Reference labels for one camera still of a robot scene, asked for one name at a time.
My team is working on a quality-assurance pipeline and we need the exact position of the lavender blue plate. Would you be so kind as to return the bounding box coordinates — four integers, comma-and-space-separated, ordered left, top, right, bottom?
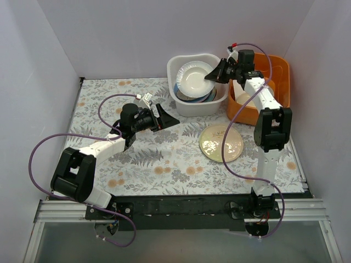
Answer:
174, 84, 210, 103

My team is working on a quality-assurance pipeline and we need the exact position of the pale green plate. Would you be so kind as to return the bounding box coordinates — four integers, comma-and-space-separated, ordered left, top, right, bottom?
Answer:
199, 124, 244, 163

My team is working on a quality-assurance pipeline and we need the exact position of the pink plate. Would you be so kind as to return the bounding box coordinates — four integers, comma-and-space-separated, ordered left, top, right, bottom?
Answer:
203, 87, 217, 102

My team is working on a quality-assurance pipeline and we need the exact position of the speckled grey plate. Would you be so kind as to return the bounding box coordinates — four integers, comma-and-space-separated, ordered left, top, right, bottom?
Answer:
175, 89, 197, 101

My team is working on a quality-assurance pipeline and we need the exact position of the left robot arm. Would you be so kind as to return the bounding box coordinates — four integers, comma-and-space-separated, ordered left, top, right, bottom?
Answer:
50, 103, 180, 219

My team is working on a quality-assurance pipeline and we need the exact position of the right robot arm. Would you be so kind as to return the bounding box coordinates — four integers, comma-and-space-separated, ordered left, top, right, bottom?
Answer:
205, 47, 292, 218

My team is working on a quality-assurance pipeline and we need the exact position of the white plastic bin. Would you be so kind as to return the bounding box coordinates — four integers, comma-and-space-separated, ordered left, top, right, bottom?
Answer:
167, 53, 229, 117

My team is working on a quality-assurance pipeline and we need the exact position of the orange plastic bin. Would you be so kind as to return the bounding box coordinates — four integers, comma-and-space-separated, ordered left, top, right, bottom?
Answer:
227, 53, 291, 125

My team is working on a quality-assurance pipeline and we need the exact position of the white round dish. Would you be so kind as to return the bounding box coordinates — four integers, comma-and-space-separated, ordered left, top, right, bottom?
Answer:
233, 82, 274, 108

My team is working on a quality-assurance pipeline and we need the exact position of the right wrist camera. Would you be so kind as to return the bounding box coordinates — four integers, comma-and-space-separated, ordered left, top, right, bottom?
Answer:
227, 43, 239, 62

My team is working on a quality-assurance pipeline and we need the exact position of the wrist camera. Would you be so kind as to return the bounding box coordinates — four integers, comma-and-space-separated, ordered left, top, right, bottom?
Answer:
227, 43, 239, 62
134, 93, 152, 110

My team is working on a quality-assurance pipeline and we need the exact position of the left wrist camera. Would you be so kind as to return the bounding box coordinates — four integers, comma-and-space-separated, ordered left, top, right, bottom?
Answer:
134, 93, 152, 110

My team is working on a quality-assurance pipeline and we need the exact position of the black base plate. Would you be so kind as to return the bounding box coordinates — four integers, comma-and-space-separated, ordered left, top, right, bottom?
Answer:
84, 193, 283, 232

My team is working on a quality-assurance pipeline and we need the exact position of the aluminium rail frame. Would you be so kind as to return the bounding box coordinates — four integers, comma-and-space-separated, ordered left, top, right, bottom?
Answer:
24, 196, 342, 262

